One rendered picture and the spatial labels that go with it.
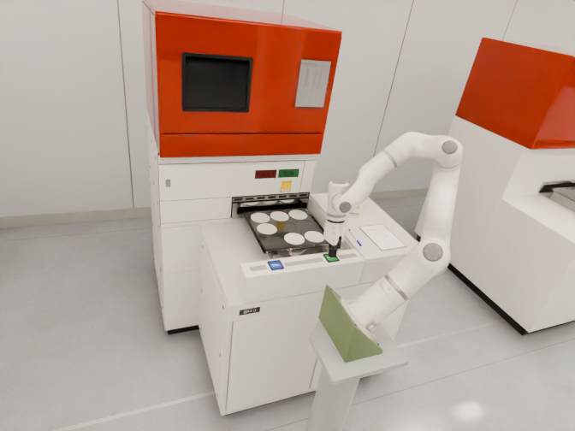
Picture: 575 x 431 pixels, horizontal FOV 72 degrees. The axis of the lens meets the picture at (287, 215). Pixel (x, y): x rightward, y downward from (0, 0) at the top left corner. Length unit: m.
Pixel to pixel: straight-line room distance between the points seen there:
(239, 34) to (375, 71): 2.35
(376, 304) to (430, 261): 0.25
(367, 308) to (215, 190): 0.99
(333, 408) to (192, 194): 1.17
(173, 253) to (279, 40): 1.19
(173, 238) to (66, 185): 1.67
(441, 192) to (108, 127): 2.61
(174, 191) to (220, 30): 0.77
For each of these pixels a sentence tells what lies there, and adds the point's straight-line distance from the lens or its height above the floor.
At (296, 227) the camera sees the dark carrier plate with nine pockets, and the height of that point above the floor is 0.90.
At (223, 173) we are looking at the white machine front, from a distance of 2.01.
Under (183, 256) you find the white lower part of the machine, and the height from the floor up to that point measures 0.62.
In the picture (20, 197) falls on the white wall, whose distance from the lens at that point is 3.75.
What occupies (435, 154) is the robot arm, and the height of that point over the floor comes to 1.50.
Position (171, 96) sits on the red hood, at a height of 1.50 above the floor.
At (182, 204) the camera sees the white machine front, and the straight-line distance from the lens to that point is 2.05.
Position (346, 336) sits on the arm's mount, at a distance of 1.47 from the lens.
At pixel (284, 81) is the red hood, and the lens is 1.89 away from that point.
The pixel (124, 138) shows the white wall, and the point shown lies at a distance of 3.47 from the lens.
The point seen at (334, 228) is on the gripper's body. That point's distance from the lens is 1.64.
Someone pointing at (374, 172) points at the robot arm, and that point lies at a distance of 1.62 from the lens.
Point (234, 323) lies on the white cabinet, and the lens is 1.73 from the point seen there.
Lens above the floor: 1.96
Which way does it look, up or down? 30 degrees down
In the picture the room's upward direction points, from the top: 9 degrees clockwise
